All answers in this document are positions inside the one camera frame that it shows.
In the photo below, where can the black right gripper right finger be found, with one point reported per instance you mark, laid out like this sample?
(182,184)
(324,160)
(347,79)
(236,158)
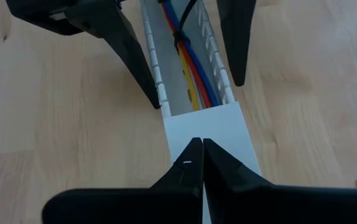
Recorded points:
(275,207)

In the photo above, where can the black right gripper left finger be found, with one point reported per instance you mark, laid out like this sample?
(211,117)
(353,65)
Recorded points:
(135,207)

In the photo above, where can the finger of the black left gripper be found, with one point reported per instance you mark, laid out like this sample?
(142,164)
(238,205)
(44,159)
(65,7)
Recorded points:
(237,37)
(119,37)

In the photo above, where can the black zip tie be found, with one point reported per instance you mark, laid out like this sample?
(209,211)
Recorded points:
(180,37)

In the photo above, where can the white raceway cover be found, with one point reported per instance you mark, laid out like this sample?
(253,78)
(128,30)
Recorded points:
(209,124)

